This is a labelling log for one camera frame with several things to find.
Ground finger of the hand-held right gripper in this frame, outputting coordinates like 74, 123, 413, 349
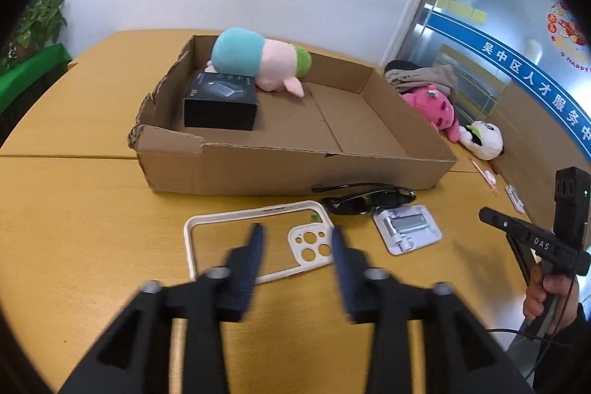
478, 207, 514, 234

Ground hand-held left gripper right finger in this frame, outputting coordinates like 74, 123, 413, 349
331, 225, 536, 394

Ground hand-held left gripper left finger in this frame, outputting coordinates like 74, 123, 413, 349
60, 223, 266, 394

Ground white phone case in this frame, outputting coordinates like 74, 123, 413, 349
184, 200, 335, 285

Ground black sunglasses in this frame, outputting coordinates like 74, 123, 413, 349
312, 183, 416, 216

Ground white folding phone stand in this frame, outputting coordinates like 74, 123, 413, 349
372, 204, 443, 256

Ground brown cardboard box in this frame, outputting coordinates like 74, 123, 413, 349
128, 35, 458, 195

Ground person's right forearm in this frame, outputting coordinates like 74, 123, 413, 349
531, 302, 591, 391

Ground person's right hand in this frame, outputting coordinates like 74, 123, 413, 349
523, 267, 580, 337

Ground small white clip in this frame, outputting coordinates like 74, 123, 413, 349
505, 185, 526, 210

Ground pink white pen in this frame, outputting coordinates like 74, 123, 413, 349
470, 158, 499, 194

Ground white panda plush toy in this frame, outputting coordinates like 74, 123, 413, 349
459, 120, 504, 161

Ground black product box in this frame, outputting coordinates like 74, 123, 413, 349
184, 71, 258, 131

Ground beige cloth bag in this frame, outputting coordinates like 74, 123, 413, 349
384, 59, 467, 97

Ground red round window sticker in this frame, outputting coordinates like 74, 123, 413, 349
547, 0, 591, 72

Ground teal pink green plush toy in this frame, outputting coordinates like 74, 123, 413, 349
205, 28, 313, 98

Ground yellow sticky notes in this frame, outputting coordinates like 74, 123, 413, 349
436, 0, 488, 24

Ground green potted plant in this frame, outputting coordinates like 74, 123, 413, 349
0, 0, 69, 69

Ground black cable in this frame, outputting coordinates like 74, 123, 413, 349
485, 278, 581, 349

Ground blue wall banner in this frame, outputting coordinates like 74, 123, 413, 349
425, 8, 591, 155

